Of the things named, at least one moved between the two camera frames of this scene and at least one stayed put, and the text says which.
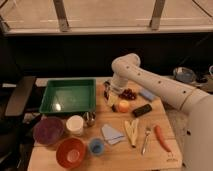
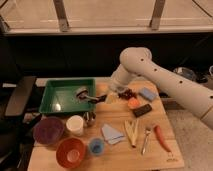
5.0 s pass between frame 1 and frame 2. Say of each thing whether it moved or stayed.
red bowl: stayed
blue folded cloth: stayed
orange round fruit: moved
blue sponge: stayed
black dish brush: moved
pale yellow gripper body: stayed
